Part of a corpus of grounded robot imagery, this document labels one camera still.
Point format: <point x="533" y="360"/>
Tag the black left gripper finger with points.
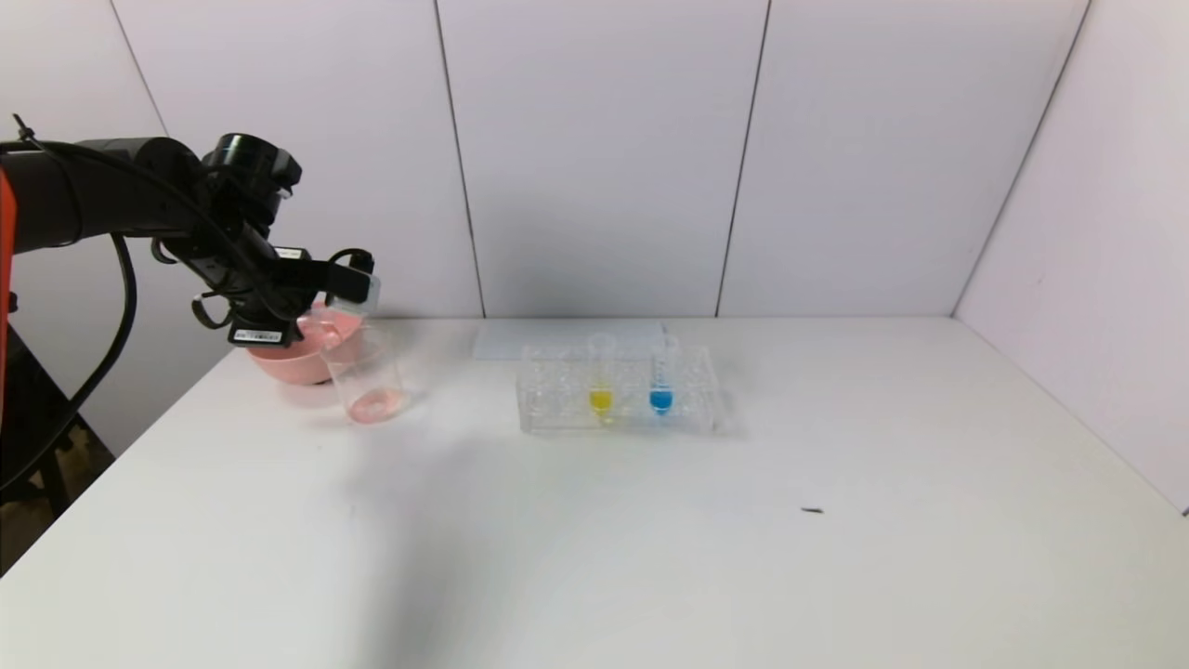
<point x="348" y="272"/>

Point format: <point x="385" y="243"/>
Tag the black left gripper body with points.
<point x="263" y="332"/>

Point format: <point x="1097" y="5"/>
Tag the test tube with red liquid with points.
<point x="353" y="295"/>

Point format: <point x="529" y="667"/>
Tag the orange and black left arm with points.
<point x="84" y="195"/>

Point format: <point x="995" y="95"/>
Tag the clear plastic beaker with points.
<point x="372" y="390"/>

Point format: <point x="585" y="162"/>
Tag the test tube with yellow liquid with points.
<point x="601" y="400"/>

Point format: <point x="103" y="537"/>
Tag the test tube with blue liquid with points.
<point x="660" y="400"/>

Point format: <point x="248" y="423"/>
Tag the clear plastic test tube rack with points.
<point x="692" y="409"/>

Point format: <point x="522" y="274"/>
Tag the pink bowl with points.
<point x="307" y="364"/>

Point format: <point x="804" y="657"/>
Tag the white paper sheet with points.
<point x="557" y="336"/>

